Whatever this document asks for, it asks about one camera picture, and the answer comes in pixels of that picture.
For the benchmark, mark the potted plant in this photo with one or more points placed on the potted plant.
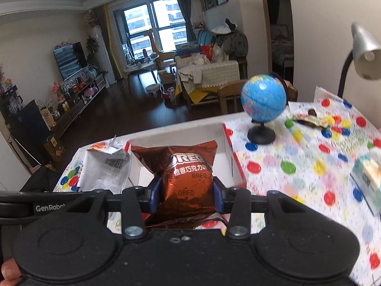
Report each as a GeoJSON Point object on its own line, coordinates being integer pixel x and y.
{"type": "Point", "coordinates": [92, 49]}

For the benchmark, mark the wooden chair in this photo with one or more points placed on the wooden chair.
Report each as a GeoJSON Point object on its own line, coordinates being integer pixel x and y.
{"type": "Point", "coordinates": [229, 95]}

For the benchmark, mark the tissue pack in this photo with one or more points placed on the tissue pack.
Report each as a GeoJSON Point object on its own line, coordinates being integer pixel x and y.
{"type": "Point", "coordinates": [369, 175]}

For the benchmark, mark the white stool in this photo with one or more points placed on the white stool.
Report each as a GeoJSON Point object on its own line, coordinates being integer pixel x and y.
{"type": "Point", "coordinates": [153, 89]}

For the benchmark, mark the grey curtain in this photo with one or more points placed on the grey curtain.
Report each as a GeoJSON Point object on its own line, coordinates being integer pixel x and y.
{"type": "Point", "coordinates": [186, 12]}

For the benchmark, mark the white tower air conditioner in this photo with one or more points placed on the white tower air conditioner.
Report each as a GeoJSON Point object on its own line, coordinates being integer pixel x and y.
{"type": "Point", "coordinates": [102, 53]}

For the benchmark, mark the television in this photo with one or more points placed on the television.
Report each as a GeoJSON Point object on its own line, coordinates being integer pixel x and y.
{"type": "Point", "coordinates": [70, 61]}

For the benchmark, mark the red bag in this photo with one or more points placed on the red bag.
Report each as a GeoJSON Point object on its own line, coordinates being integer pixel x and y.
{"type": "Point", "coordinates": [207, 50]}

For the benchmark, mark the pink flowers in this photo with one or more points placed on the pink flowers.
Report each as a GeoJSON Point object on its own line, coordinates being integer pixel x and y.
{"type": "Point", "coordinates": [59, 88]}

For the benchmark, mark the person's left hand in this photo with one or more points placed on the person's left hand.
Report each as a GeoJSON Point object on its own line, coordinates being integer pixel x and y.
{"type": "Point", "coordinates": [8, 270]}

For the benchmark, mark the sofa with cream cover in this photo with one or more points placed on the sofa with cream cover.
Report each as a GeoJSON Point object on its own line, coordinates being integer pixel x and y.
{"type": "Point", "coordinates": [214, 71]}

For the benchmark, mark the yellow wooden armchair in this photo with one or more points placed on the yellow wooden armchair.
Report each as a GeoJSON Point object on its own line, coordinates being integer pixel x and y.
{"type": "Point", "coordinates": [162, 55]}

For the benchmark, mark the red cardboard box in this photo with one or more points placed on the red cardboard box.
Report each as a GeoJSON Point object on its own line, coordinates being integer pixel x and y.
{"type": "Point", "coordinates": [235, 166]}

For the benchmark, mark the silver desk lamp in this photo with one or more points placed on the silver desk lamp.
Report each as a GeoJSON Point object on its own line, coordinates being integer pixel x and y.
{"type": "Point", "coordinates": [364, 47]}

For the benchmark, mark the window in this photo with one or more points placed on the window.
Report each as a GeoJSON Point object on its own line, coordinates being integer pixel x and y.
{"type": "Point", "coordinates": [148, 20]}

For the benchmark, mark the blue chair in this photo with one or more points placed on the blue chair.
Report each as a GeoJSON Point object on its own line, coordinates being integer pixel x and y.
{"type": "Point", "coordinates": [205, 37]}

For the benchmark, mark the white and orange snack packet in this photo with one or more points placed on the white and orange snack packet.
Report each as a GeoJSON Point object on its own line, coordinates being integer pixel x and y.
{"type": "Point", "coordinates": [104, 166]}

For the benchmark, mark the brown snack packet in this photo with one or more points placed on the brown snack packet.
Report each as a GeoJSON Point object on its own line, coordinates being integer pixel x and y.
{"type": "Point", "coordinates": [184, 181]}

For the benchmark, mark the blue globe on black stand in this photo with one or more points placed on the blue globe on black stand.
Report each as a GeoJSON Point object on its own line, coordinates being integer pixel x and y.
{"type": "Point", "coordinates": [263, 95]}

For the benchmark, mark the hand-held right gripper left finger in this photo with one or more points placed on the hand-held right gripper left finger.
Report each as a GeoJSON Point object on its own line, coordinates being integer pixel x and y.
{"type": "Point", "coordinates": [155, 196]}

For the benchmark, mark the round side table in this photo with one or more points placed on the round side table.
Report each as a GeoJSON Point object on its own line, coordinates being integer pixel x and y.
{"type": "Point", "coordinates": [140, 65]}

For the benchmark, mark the balloon print tablecloth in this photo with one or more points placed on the balloon print tablecloth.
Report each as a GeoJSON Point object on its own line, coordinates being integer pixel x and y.
{"type": "Point", "coordinates": [297, 169]}

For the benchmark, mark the yellow curtain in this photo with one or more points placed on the yellow curtain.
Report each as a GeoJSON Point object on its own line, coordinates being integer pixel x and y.
{"type": "Point", "coordinates": [111, 44]}

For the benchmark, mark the pile of clothes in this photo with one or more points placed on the pile of clothes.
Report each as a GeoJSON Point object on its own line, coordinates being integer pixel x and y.
{"type": "Point", "coordinates": [232, 41]}

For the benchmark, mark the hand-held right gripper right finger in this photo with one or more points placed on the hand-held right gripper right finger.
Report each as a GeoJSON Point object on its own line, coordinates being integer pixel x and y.
{"type": "Point", "coordinates": [218, 196]}

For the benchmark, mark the tv cabinet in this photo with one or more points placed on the tv cabinet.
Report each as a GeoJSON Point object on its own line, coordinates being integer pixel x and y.
{"type": "Point", "coordinates": [80, 95]}

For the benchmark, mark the crumpled snack wrapper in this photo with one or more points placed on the crumpled snack wrapper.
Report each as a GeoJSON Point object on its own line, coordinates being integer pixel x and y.
{"type": "Point", "coordinates": [311, 120]}

